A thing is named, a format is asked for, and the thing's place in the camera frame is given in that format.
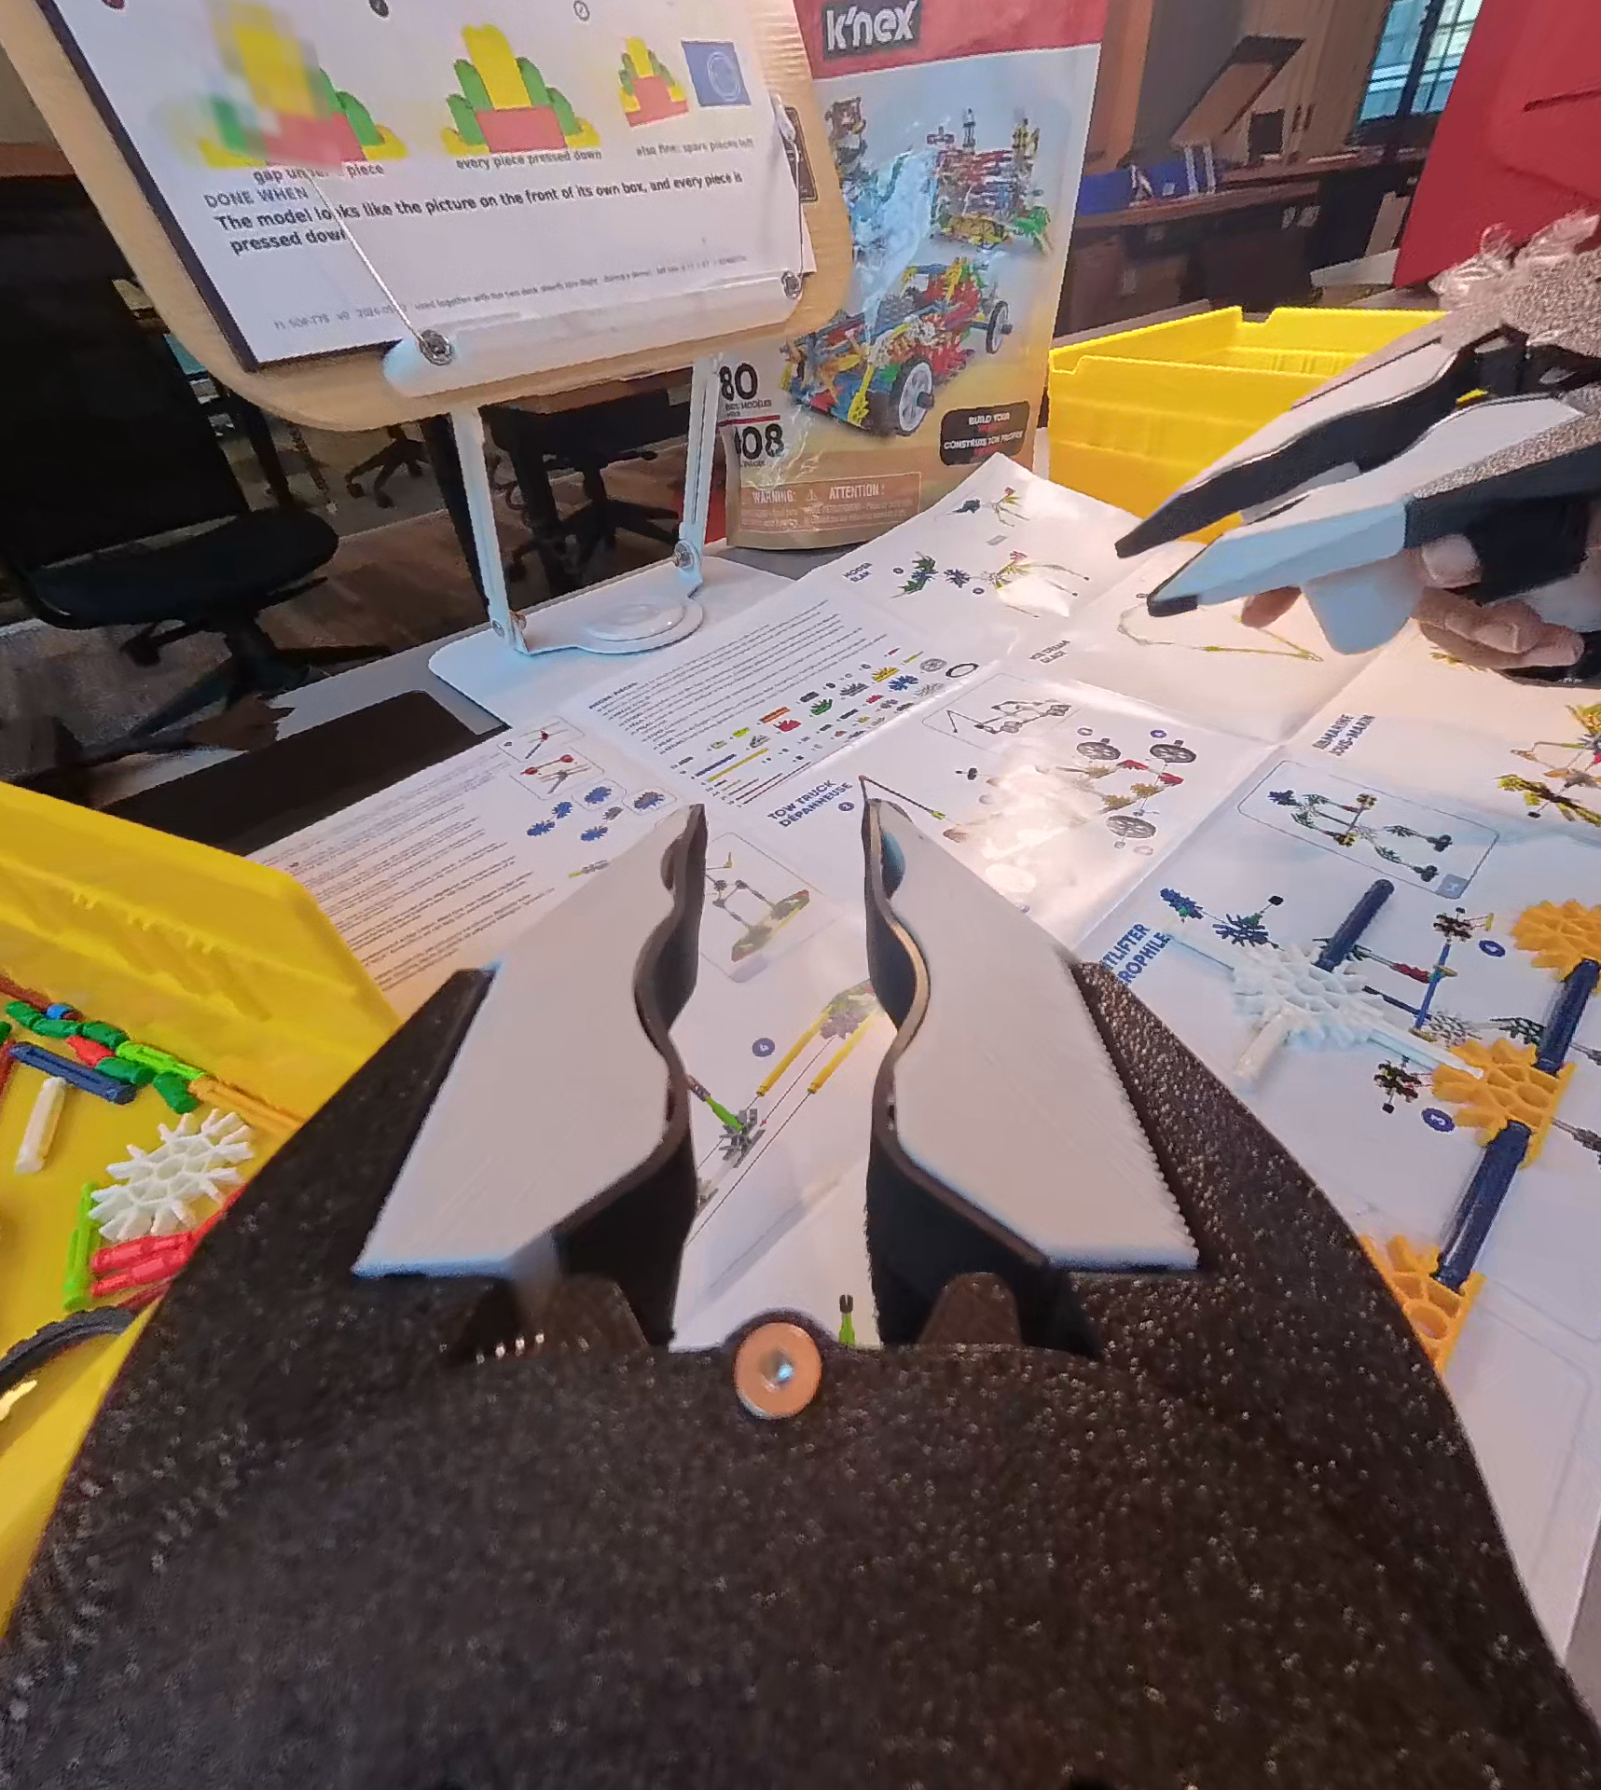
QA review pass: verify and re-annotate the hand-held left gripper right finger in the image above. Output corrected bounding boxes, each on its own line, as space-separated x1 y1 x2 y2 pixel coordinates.
858 796 1199 1350

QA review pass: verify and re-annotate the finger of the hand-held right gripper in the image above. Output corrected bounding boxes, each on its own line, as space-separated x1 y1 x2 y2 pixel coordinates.
1114 340 1490 563
1147 395 1587 618

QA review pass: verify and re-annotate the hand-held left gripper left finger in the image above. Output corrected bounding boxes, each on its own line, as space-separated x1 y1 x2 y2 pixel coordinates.
352 802 710 1352

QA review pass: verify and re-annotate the white snowflake connector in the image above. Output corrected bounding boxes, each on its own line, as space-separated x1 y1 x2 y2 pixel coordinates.
1227 943 1367 1050

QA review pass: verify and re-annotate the blue plastic rod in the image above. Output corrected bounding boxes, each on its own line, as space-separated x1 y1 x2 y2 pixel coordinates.
1318 878 1395 973
1527 965 1601 1077
1432 1119 1535 1295

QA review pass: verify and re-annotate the pile of toy pieces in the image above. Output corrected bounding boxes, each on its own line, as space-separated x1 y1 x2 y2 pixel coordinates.
0 943 304 1540

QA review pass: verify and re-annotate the orange fan-shaped connector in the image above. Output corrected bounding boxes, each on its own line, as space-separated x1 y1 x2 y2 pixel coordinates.
1428 1034 1581 1172
1359 1230 1488 1374
1510 897 1601 990

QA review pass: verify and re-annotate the large yellow plastic bin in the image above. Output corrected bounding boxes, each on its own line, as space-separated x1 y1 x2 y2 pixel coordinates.
0 755 395 1736

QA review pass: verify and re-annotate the person's right hand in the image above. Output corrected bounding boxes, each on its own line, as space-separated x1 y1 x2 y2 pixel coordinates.
1419 488 1601 670

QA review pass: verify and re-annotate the clear plastic bag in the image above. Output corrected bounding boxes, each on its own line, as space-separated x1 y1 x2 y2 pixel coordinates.
1436 209 1601 302

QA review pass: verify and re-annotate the red partition panel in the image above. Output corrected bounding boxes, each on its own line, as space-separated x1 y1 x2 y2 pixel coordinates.
1393 0 1601 288

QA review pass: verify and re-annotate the yellow plastic object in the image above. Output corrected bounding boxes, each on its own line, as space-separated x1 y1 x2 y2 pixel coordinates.
1048 304 1444 522

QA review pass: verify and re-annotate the white printed instruction sheet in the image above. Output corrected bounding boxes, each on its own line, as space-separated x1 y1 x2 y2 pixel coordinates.
247 454 1601 1659

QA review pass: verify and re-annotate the wooden workbench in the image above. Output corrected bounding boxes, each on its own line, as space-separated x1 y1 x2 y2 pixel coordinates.
1050 0 1430 338

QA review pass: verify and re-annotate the brown labelled packet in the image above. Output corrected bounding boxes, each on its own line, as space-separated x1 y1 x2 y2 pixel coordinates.
722 0 1110 549

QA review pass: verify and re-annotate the printed paper sheet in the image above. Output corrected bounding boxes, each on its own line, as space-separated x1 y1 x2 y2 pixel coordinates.
37 0 815 371

